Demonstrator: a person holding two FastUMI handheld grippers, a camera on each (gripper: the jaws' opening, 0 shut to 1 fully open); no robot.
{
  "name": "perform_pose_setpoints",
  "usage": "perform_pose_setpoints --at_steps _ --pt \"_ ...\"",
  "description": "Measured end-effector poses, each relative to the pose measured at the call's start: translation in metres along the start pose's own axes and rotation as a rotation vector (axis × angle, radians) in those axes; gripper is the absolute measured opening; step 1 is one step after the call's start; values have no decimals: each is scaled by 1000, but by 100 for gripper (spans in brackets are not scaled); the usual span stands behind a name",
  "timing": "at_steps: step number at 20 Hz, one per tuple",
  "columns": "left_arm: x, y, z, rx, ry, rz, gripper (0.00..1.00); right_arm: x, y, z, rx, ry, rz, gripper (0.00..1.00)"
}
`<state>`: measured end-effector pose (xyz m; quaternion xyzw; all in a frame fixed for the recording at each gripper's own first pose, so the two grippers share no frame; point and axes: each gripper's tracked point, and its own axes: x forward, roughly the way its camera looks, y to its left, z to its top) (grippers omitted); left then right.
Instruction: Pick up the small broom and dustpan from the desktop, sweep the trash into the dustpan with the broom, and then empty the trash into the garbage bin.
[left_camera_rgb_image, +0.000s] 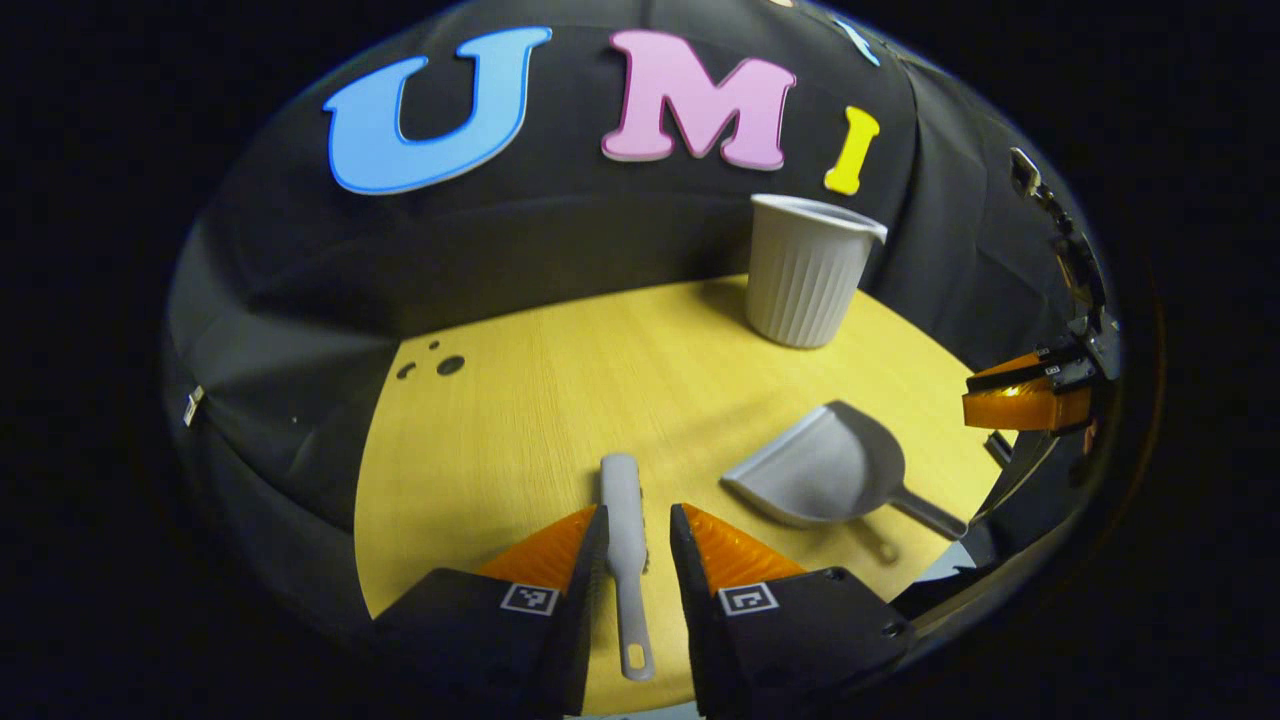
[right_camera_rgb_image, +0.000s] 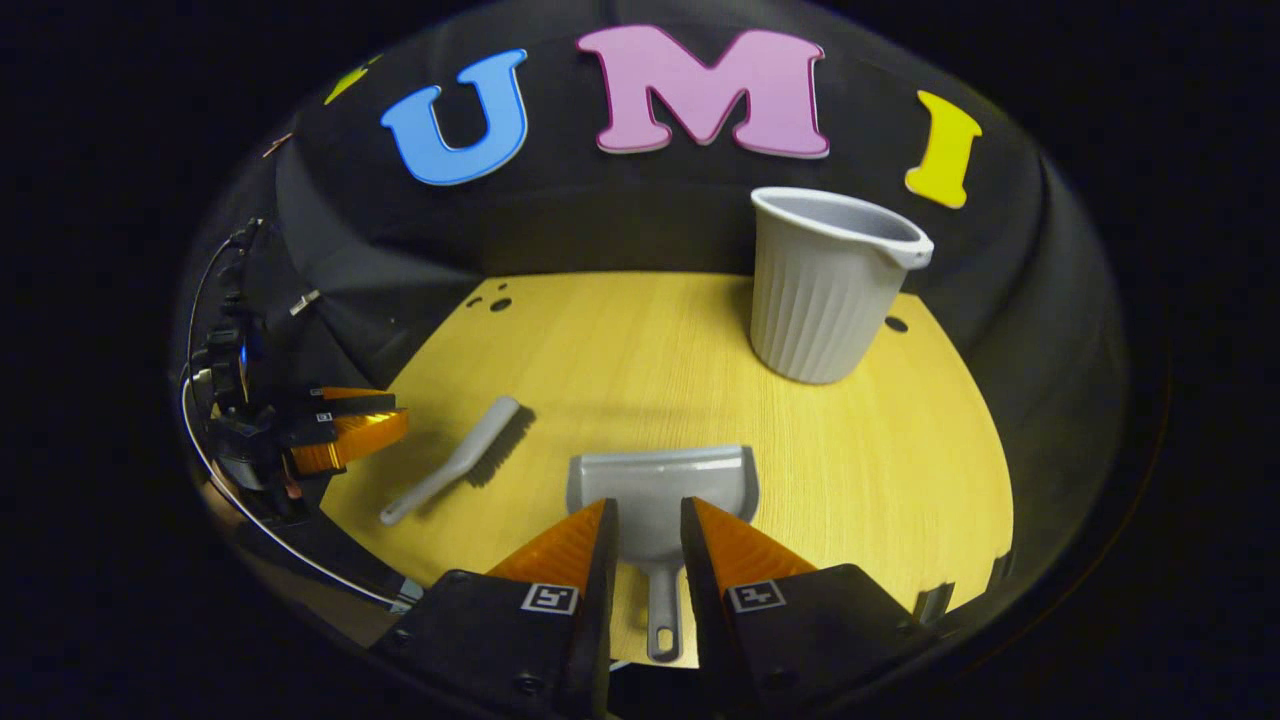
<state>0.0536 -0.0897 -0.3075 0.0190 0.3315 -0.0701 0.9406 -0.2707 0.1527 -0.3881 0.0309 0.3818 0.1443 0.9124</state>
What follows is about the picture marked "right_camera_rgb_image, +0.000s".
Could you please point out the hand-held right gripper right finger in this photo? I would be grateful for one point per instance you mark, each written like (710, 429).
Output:
(700, 620)

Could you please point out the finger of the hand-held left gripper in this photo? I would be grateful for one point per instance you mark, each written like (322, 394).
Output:
(350, 440)
(350, 402)

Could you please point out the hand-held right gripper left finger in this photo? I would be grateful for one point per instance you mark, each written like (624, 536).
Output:
(598, 620)

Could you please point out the small grey broom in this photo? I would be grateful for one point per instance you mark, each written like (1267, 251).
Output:
(470, 455)

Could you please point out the grey plastic dustpan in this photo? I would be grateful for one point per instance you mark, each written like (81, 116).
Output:
(650, 480)

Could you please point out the grey ribbed garbage bin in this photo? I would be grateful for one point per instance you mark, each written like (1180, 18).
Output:
(820, 300)

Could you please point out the silver metal clip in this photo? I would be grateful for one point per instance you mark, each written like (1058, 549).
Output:
(305, 301)

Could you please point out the black backdrop cloth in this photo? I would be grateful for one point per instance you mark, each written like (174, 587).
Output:
(600, 220)

